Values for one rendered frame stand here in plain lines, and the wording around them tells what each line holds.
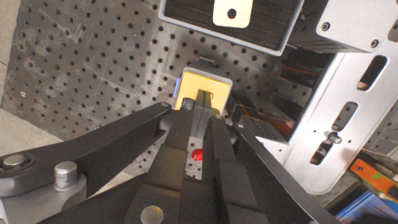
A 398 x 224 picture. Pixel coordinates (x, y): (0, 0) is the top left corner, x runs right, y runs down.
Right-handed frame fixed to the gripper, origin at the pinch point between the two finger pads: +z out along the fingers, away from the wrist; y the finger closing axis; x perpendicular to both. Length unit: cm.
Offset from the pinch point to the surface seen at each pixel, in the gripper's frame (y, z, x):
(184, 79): -2.7, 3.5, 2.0
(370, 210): 192, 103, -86
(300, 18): 11.5, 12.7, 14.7
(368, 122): 39.4, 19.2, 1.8
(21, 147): -158, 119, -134
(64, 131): -55, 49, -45
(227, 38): 0.7, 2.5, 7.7
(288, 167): 27.6, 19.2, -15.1
